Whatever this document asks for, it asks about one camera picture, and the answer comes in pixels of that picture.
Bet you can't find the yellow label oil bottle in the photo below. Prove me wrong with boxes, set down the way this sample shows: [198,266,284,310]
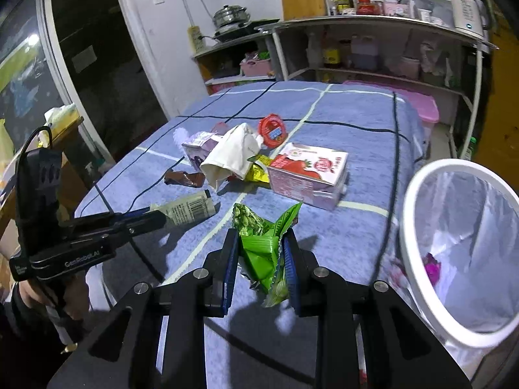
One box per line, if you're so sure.
[322,34,341,69]

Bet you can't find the brown wrapper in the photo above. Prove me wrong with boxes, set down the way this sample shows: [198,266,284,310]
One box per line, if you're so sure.
[164,170,205,188]

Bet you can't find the strawberry milk carton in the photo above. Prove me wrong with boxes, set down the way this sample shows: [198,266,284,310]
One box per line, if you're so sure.
[268,143,349,211]

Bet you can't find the pink lidded storage box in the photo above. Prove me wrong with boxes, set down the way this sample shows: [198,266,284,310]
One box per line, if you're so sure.
[343,80,441,130]

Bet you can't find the white electric kettle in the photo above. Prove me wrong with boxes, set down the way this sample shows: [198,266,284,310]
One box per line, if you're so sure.
[444,0,493,41]

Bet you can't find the person's left forearm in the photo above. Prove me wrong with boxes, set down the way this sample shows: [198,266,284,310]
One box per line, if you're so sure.
[0,292,66,389]

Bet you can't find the purple milk carton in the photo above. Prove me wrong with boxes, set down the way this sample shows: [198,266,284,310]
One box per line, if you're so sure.
[182,132,223,171]

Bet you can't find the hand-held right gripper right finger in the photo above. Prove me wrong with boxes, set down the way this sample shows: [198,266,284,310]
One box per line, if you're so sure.
[283,229,473,389]

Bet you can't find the white paper bag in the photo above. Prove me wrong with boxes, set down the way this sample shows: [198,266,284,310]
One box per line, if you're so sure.
[200,123,264,191]

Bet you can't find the pink knife holder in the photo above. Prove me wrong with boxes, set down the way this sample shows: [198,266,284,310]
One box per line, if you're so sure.
[383,0,412,17]

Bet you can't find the blue checked blanket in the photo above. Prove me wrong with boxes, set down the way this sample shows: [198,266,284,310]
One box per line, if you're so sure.
[74,81,430,389]

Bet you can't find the white round bin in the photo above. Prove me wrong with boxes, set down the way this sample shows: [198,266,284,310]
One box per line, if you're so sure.
[399,159,519,377]

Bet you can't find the crumpled plastic bags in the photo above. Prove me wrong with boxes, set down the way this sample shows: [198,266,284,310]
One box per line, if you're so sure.
[419,41,455,86]

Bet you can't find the clear container with lid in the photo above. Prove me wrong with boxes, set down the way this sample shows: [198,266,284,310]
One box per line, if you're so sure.
[409,0,451,23]

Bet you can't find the pink plastic basket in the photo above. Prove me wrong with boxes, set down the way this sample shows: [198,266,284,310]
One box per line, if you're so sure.
[240,57,272,77]

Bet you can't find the grey plastic jug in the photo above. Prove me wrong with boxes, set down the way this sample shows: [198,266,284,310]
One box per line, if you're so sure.
[351,34,380,69]

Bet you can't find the white tube with barcode label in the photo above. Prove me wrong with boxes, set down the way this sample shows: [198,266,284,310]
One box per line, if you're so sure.
[156,190,215,225]

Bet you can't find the yellow power strip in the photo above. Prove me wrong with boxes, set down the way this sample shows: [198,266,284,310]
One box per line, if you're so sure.
[187,25,203,54]

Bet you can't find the red lidded plastic cup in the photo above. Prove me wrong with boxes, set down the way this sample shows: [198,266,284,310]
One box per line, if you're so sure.
[258,114,288,147]

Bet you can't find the person's left hand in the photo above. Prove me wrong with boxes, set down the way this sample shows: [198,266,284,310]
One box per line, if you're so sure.
[12,273,91,333]

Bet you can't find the glass sliding door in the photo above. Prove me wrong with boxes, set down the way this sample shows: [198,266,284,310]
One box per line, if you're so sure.
[0,0,122,195]

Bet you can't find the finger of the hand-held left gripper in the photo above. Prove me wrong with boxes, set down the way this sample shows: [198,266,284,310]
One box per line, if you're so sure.
[61,207,152,233]
[77,212,168,249]

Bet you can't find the red jar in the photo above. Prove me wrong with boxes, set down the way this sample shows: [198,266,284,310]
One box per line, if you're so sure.
[356,0,382,16]

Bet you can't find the yellow foil wrapper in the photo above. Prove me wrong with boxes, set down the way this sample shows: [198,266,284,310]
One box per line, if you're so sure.
[243,155,272,183]

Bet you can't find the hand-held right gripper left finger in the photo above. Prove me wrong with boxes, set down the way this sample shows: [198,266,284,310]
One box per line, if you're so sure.
[46,229,241,389]

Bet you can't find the white plastic bin liner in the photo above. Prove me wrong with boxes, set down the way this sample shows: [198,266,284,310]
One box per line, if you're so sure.
[417,170,519,333]

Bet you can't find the low wooden shelf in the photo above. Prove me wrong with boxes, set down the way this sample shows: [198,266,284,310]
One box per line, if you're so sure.
[192,32,280,94]

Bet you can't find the green snack packet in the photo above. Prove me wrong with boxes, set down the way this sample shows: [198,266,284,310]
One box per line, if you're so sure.
[232,200,304,308]

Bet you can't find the black induction cooker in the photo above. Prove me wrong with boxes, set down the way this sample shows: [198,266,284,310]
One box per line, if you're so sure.
[213,18,280,43]

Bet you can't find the magenta wrapper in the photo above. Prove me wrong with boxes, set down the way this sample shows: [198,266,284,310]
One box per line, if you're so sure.
[422,252,442,286]

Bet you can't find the steel cooking pot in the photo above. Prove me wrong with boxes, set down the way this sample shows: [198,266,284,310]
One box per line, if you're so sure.
[213,5,249,31]

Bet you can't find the white plastic container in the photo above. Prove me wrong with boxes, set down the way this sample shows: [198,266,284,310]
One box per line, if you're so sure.
[399,54,420,81]

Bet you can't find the brown wooden door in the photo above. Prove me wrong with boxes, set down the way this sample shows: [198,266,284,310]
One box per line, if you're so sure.
[472,0,519,187]

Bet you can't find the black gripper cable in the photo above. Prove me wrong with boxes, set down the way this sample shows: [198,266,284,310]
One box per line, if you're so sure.
[18,125,53,163]

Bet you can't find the white metal shelf rack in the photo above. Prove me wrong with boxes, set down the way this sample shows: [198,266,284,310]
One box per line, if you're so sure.
[259,16,499,159]

